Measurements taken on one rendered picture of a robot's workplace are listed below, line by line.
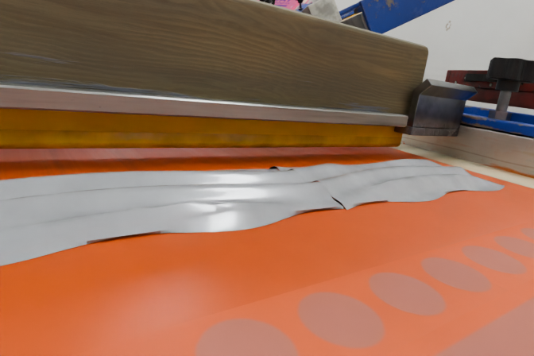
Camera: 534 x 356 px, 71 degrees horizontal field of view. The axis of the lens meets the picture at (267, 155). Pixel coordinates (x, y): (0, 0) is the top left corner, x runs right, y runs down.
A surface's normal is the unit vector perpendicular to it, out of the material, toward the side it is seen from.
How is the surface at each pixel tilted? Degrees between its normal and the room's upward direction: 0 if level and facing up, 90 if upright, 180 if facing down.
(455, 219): 0
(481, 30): 90
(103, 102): 90
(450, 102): 90
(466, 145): 90
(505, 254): 0
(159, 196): 33
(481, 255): 0
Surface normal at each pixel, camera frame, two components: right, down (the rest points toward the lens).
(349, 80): 0.57, 0.25
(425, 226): 0.13, -0.97
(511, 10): -0.81, 0.02
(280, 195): 0.32, -0.73
